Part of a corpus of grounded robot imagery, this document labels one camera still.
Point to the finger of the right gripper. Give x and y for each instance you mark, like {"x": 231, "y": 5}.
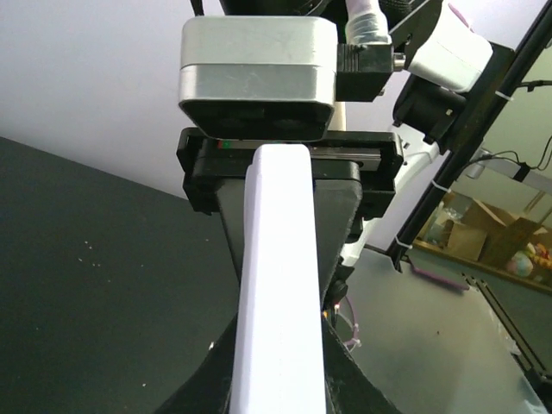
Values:
{"x": 230, "y": 197}

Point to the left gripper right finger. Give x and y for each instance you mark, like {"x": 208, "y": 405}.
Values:
{"x": 348, "y": 390}

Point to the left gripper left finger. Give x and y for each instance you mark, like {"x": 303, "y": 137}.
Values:
{"x": 208, "y": 390}

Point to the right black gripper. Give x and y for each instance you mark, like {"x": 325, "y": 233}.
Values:
{"x": 207, "y": 162}

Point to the lavender phone case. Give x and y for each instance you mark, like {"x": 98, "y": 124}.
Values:
{"x": 278, "y": 364}

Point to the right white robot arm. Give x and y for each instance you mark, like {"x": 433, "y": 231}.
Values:
{"x": 444, "y": 57}

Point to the cardboard boxes in background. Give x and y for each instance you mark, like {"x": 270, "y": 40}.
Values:
{"x": 487, "y": 236}

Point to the right black frame post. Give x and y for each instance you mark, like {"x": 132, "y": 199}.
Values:
{"x": 505, "y": 70}

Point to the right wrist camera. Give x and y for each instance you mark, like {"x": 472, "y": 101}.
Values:
{"x": 259, "y": 77}

